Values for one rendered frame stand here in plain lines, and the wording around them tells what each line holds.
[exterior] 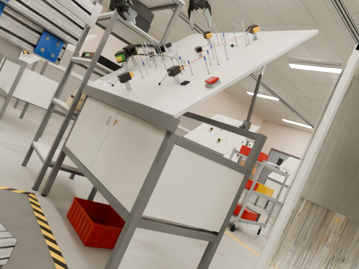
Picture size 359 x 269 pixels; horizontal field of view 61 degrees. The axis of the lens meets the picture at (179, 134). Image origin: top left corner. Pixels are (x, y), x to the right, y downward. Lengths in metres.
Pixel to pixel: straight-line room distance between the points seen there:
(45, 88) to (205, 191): 3.42
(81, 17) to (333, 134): 1.12
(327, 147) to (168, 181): 0.70
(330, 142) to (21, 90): 3.86
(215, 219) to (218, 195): 0.14
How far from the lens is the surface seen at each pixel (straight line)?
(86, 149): 2.01
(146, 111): 1.46
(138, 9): 2.67
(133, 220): 1.38
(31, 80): 4.54
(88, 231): 1.94
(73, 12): 1.19
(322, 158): 1.46
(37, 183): 2.52
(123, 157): 1.57
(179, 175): 1.41
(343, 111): 1.50
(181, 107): 1.35
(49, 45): 1.20
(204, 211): 1.60
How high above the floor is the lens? 0.79
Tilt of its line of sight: 1 degrees up
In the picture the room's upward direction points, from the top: 25 degrees clockwise
